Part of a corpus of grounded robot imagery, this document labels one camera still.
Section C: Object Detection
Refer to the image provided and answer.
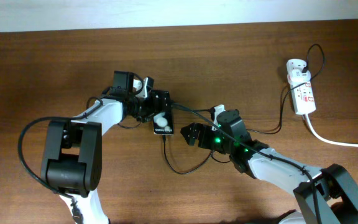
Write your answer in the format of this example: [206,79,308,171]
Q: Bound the black Galaxy flip phone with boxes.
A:
[153,111,174,135]

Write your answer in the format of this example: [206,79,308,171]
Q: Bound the black USB charging cable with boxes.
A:
[162,43,326,175]

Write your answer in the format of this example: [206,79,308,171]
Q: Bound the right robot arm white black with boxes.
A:
[181,110,358,223]

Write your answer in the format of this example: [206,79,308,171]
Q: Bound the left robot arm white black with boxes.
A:
[41,71,170,223]

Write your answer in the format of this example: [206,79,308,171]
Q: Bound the white USB charger adapter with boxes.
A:
[286,58,311,85]

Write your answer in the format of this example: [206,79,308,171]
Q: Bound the white power strip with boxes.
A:
[289,81,316,115]

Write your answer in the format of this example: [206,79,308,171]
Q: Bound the white power strip cord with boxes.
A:
[303,113,358,150]

